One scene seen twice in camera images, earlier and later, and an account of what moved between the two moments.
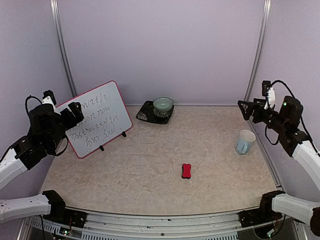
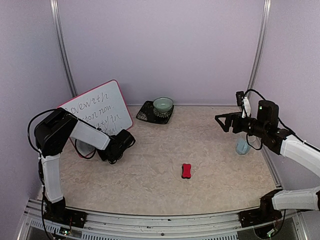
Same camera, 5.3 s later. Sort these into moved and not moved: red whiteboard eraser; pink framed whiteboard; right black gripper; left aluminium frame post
Moved: right black gripper
Not moved: red whiteboard eraser; left aluminium frame post; pink framed whiteboard
